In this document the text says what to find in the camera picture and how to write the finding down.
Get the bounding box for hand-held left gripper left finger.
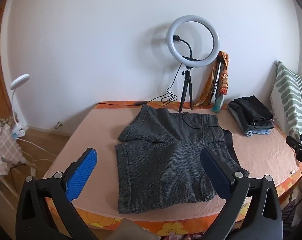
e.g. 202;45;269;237
15;148;98;240

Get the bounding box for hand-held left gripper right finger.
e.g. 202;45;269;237
200;148;283;240

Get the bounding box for dark grey short pants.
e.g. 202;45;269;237
115;104;250;215

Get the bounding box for grey folded pants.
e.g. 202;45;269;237
227;101;275;132

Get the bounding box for black folded pants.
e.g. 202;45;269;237
233;95;274;126

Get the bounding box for black cloth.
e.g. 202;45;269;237
221;129;242;170

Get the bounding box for pink blanket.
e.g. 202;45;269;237
42;102;302;217

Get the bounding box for blue folded jeans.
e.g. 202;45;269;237
244;127;272;137

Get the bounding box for green striped white pillow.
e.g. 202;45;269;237
270;61;302;143

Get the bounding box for teal bottle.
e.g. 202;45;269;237
210;94;224;112

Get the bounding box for light wooden chair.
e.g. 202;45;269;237
0;162;37;202

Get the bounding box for beige flat object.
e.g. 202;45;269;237
110;219;159;240

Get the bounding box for orange patterned scarf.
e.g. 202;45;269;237
193;51;230;107

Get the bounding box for plaid cloth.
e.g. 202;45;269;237
0;124;26;176

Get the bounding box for black mini tripod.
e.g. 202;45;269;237
178;66;194;113

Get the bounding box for black folded stand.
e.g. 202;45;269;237
208;57;223;104

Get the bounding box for white clip lamp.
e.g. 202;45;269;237
10;74;30;138

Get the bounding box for black gooseneck phone holder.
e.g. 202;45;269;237
173;34;201;62

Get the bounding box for white cable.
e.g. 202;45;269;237
16;137;57;171

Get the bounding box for black ring light cable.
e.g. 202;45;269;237
100;65;184;107

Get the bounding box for white ring light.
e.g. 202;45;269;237
166;15;220;68

